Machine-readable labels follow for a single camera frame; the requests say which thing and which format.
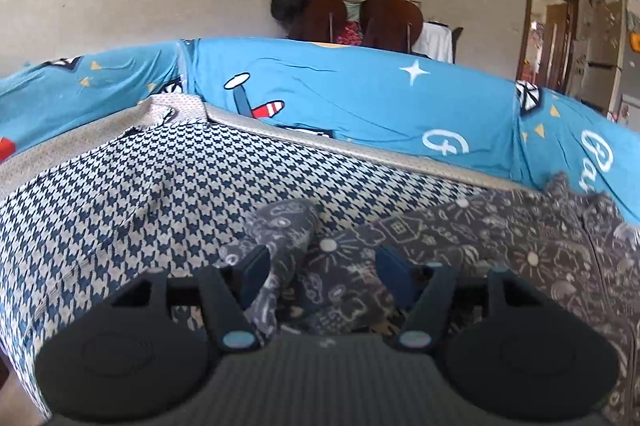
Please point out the brown door frame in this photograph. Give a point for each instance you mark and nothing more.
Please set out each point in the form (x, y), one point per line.
(525, 35)

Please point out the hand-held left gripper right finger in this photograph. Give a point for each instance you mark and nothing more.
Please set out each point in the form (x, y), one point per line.
(392, 273)

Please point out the dark chair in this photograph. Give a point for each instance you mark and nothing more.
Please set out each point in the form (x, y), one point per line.
(457, 43)

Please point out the houndstooth sofa mat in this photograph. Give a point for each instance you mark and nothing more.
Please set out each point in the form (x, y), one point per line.
(125, 206)

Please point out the grey doodle-print fleece garment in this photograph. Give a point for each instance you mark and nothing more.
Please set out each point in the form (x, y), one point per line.
(500, 246)

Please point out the red floral cloth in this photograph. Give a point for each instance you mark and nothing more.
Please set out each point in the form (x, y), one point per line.
(349, 34)

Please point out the orange wall toy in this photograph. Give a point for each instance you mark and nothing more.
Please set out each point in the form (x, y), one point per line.
(635, 41)

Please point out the blue printed sofa cover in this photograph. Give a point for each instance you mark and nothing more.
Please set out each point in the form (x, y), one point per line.
(350, 95)

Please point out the white tablecloth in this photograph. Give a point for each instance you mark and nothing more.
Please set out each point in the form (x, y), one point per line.
(435, 43)

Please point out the silver fridge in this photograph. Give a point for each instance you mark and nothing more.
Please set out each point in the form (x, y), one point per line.
(605, 55)

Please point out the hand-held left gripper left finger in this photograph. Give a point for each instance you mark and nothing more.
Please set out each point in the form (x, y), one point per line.
(256, 276)

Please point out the brown wooden chair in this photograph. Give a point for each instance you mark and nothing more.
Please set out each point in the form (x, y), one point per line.
(390, 25)
(320, 18)

